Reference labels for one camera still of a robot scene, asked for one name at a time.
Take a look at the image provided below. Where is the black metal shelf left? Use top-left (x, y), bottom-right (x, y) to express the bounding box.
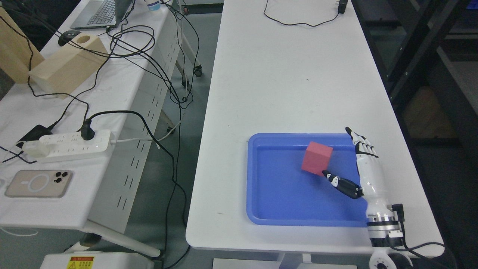
top-left (352, 0), bottom-right (477, 161)

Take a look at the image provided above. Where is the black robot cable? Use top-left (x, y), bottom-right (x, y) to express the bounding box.
top-left (391, 204), bottom-right (448, 262)

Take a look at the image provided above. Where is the white power strip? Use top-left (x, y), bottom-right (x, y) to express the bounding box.
top-left (22, 130), bottom-right (115, 163)

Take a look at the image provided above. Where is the wooden block with hole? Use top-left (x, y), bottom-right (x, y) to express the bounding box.
top-left (29, 33), bottom-right (109, 93)

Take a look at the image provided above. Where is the cardboard box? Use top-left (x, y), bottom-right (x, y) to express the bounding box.
top-left (402, 86), bottom-right (457, 139)

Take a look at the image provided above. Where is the pink foam block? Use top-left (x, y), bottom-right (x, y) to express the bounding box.
top-left (301, 142), bottom-right (333, 176)

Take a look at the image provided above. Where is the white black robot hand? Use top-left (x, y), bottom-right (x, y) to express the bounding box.
top-left (322, 127), bottom-right (394, 222)

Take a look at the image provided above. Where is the grey laptop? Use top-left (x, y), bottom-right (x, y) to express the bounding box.
top-left (70, 0), bottom-right (133, 30)

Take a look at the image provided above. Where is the beige smartphone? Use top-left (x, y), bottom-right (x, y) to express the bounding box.
top-left (4, 170), bottom-right (74, 198)

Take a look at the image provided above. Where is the white table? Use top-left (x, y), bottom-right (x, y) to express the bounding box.
top-left (186, 0), bottom-right (442, 269)

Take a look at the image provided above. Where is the blue plastic tray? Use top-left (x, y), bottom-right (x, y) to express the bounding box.
top-left (246, 133), bottom-right (367, 228)

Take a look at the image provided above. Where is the white side desk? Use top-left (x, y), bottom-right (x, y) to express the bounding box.
top-left (0, 0), bottom-right (187, 258)

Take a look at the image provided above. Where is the black mouse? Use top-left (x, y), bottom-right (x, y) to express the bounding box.
top-left (58, 30), bottom-right (82, 47)

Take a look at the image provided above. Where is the black power adapter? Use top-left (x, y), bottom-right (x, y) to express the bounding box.
top-left (337, 0), bottom-right (348, 14)

